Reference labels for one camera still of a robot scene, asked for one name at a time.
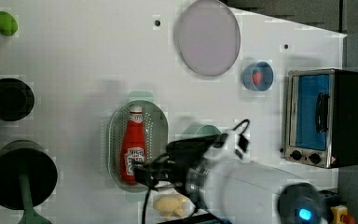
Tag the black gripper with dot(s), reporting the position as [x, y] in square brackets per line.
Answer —
[179, 165]

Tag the red felt ketchup bottle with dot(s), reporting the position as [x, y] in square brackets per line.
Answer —
[133, 145]

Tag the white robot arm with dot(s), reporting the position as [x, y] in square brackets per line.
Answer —
[216, 175]

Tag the yellow felt banana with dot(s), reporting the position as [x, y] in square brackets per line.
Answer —
[170, 206]

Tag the green metal bucket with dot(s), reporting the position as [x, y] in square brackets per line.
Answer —
[200, 130]

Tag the pink felt strawberry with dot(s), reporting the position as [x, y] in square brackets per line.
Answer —
[256, 77]

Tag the blue bowl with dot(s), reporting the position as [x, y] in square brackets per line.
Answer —
[267, 76]

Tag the lilac round plate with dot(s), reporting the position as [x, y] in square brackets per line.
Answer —
[208, 37]

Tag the green spatula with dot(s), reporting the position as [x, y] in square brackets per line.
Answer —
[30, 216]

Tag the black toaster oven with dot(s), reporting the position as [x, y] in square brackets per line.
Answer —
[321, 123]

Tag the yellow red emergency button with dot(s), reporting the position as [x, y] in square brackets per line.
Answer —
[341, 215]

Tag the small black cup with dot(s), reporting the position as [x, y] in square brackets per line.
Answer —
[16, 99]

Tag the green felt vegetable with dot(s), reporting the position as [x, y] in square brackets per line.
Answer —
[8, 24]

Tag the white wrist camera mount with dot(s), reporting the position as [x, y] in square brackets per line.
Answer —
[231, 144]

